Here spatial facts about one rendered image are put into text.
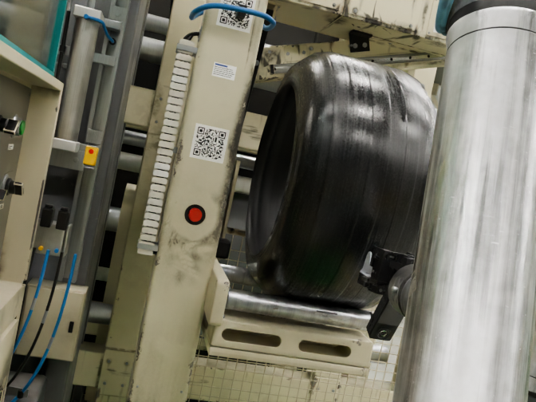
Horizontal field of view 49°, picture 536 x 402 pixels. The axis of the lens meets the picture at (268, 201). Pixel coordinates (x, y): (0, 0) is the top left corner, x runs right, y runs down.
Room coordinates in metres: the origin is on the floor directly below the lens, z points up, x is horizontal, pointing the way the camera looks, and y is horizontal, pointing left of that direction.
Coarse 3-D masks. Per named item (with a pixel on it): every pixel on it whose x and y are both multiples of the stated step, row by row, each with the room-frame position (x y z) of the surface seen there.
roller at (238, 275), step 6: (222, 264) 1.52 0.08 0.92; (228, 270) 1.51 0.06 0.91; (234, 270) 1.51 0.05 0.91; (240, 270) 1.52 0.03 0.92; (246, 270) 1.52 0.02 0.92; (228, 276) 1.51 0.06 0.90; (234, 276) 1.51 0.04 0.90; (240, 276) 1.51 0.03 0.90; (246, 276) 1.52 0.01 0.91; (234, 282) 1.52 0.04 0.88; (240, 282) 1.52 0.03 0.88; (246, 282) 1.52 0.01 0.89; (252, 282) 1.52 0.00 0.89
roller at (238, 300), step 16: (240, 304) 1.23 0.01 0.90; (256, 304) 1.24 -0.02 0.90; (272, 304) 1.25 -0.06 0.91; (288, 304) 1.26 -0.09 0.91; (304, 304) 1.27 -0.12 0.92; (320, 304) 1.28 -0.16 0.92; (304, 320) 1.27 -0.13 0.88; (320, 320) 1.27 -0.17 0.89; (336, 320) 1.28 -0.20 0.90; (352, 320) 1.28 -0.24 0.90; (368, 320) 1.29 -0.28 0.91
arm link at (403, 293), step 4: (408, 276) 0.92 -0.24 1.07; (404, 280) 0.92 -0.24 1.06; (408, 280) 0.91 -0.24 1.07; (404, 284) 0.92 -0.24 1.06; (408, 284) 0.91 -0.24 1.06; (400, 288) 0.92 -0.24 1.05; (404, 288) 0.91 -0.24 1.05; (408, 288) 0.90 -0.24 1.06; (400, 292) 0.92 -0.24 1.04; (404, 292) 0.90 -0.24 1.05; (408, 292) 0.89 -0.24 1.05; (400, 296) 0.91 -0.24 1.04; (404, 296) 0.90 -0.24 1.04; (400, 300) 0.91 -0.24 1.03; (404, 300) 0.90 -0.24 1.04; (400, 304) 0.91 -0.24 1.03; (404, 304) 0.90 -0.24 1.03; (400, 308) 0.92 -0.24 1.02; (404, 308) 0.90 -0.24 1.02; (404, 312) 0.91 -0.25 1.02; (404, 316) 0.92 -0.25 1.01
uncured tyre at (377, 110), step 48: (288, 96) 1.48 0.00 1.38; (336, 96) 1.17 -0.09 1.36; (384, 96) 1.21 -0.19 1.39; (288, 144) 1.68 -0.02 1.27; (336, 144) 1.13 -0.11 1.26; (384, 144) 1.15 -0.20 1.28; (288, 192) 1.18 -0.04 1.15; (336, 192) 1.12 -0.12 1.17; (384, 192) 1.14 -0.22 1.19; (288, 240) 1.17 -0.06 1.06; (336, 240) 1.14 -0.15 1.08; (384, 240) 1.16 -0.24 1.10; (288, 288) 1.24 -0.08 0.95; (336, 288) 1.22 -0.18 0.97
